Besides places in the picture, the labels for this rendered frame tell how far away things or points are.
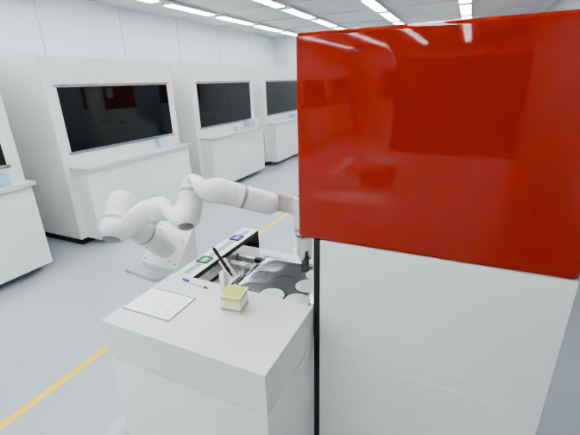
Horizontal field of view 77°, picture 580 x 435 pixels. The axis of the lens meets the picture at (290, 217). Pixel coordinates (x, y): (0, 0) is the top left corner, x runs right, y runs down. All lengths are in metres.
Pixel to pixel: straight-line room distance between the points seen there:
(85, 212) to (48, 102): 1.18
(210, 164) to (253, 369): 5.16
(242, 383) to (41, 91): 3.85
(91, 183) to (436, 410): 3.89
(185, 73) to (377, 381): 5.27
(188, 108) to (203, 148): 0.64
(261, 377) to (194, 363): 0.23
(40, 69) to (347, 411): 4.01
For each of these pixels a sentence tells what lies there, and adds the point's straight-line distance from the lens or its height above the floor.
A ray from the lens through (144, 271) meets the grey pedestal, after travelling 2.00.
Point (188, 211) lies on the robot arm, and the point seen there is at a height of 1.25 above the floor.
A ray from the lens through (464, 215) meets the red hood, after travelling 1.06.
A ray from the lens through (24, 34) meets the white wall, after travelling 5.53.
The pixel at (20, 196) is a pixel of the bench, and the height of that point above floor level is 0.79.
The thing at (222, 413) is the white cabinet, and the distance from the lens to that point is 1.27.
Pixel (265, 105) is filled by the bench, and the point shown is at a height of 1.24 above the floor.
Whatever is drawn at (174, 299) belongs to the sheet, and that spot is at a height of 0.97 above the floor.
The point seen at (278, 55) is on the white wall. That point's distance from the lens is 10.20.
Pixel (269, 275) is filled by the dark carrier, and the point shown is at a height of 0.90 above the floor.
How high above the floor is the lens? 1.70
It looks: 20 degrees down
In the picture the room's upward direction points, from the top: 2 degrees counter-clockwise
